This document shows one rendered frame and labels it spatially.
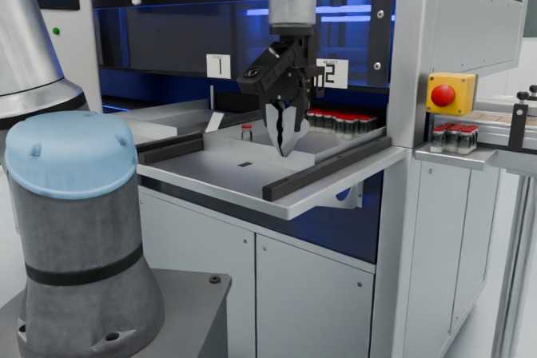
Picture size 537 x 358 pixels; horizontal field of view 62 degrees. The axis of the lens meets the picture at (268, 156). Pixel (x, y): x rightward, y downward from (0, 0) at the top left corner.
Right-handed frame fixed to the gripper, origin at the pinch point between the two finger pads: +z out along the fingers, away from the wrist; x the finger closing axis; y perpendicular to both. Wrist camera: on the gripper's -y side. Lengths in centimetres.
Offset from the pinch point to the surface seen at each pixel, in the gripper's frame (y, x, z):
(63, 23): 11, 89, -22
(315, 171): -2.0, -8.1, 1.7
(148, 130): 1.0, 37.8, 1.8
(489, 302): 131, -14, 89
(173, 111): 21, 54, 2
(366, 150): 15.5, -8.0, 1.7
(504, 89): 488, 58, 33
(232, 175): -7.4, 4.6, 3.6
